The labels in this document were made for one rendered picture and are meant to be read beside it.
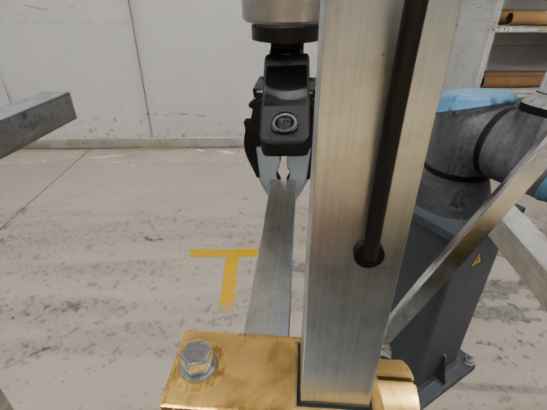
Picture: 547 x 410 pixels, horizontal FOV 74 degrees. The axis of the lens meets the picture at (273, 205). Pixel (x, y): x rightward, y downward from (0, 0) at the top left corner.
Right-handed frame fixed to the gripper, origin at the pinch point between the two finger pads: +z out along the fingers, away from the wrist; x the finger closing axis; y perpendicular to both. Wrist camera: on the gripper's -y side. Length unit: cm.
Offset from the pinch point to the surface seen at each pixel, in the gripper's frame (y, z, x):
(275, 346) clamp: -24.9, -5.4, -1.1
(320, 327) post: -28.1, -11.2, -3.2
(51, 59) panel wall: 216, 24, 176
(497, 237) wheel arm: -5.5, -0.2, -23.7
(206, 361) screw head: -27.0, -6.6, 2.5
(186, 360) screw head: -27.1, -6.6, 3.5
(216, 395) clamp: -28.3, -5.6, 1.8
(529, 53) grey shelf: 252, 22, -162
